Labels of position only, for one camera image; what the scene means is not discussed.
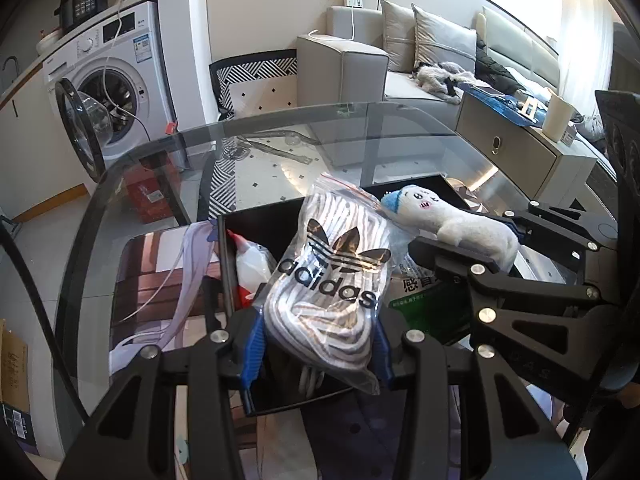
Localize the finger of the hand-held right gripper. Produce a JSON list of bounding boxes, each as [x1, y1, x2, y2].
[[407, 237, 621, 396], [500, 200, 621, 286]]

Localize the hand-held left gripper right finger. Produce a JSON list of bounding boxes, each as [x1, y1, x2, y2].
[[372, 325, 583, 480]]

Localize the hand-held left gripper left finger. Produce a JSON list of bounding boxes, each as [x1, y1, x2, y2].
[[57, 305, 266, 480]]

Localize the bagged green packet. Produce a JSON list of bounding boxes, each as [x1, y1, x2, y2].
[[390, 260, 476, 346]]

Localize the white plush toy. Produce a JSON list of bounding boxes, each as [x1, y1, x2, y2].
[[381, 184, 521, 273]]

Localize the red and white bag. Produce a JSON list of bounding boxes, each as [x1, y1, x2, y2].
[[226, 230, 276, 311]]

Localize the bagged striped socks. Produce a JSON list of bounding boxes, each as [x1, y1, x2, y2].
[[262, 172, 416, 396]]

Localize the black cardboard box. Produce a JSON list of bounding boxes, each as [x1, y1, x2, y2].
[[217, 175, 501, 418]]

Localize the grey down jacket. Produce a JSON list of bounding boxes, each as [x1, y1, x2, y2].
[[575, 110, 608, 151]]

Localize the white cup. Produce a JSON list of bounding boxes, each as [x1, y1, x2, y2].
[[542, 87, 576, 142]]

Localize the beige bedside cabinet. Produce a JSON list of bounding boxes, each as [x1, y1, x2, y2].
[[454, 85, 598, 201]]

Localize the printed table mat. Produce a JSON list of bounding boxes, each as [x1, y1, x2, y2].
[[107, 220, 471, 480]]

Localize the blue tray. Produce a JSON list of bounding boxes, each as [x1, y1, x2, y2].
[[467, 85, 548, 126]]

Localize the white curtain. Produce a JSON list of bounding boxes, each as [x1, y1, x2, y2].
[[557, 0, 616, 111]]

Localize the dark jacket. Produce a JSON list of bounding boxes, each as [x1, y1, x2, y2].
[[474, 35, 523, 96]]

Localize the red box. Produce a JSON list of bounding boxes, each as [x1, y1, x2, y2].
[[124, 162, 183, 225]]

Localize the grey fluffy garment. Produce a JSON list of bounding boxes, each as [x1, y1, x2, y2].
[[411, 61, 488, 106]]

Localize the grey striped pillow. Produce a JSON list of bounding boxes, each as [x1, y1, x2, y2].
[[411, 4, 478, 73]]

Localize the brown cardboard box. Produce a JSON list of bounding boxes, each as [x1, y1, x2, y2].
[[0, 317, 38, 456]]

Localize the black patterned chair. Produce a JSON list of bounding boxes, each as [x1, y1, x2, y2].
[[209, 49, 301, 121]]

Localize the plain grey pillow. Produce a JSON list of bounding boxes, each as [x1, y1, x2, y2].
[[380, 0, 417, 73]]

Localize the beige kitchen cabinet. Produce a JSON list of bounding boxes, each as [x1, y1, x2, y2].
[[0, 67, 96, 221]]

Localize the white washing machine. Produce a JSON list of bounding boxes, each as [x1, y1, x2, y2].
[[42, 1, 176, 183]]

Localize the white bowl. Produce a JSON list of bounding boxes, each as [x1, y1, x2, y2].
[[36, 29, 63, 56]]

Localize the black pressure cooker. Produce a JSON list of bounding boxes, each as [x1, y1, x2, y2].
[[54, 0, 110, 33]]

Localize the white charger cable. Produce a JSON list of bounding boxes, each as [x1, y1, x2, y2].
[[309, 5, 358, 41]]

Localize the white power cable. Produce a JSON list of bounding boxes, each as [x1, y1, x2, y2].
[[102, 0, 146, 121]]

